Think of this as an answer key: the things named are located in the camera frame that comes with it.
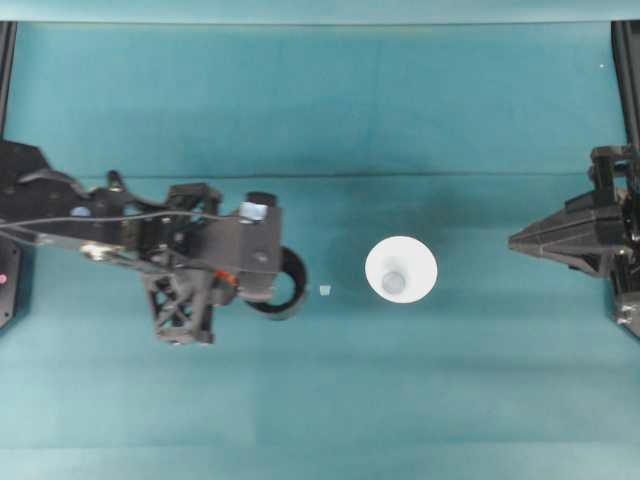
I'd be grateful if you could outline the black cup holder red handle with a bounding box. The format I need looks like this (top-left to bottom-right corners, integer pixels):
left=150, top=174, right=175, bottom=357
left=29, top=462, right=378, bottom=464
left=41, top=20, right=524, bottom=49
left=215, top=245, right=308, bottom=322

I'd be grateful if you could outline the white paper cup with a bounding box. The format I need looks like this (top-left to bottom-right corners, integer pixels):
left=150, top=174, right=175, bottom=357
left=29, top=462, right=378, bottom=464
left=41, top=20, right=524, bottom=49
left=364, top=234, right=439, bottom=305

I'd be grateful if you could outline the blue-green table cloth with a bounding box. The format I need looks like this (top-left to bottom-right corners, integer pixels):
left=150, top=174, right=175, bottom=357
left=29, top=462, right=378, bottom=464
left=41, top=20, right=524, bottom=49
left=0, top=20, right=640, bottom=480

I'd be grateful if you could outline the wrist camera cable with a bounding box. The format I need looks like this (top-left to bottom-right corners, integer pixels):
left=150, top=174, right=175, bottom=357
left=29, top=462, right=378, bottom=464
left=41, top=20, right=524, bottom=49
left=0, top=208, right=251, bottom=232

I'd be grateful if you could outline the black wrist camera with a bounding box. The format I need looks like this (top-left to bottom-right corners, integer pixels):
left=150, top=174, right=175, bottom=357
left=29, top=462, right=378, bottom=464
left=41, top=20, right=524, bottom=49
left=199, top=191, right=285, bottom=302

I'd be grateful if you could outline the black frame post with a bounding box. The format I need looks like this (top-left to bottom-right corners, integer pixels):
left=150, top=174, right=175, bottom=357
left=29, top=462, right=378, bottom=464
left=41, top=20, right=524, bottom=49
left=610, top=20, right=640, bottom=151
left=0, top=21, right=19, bottom=137

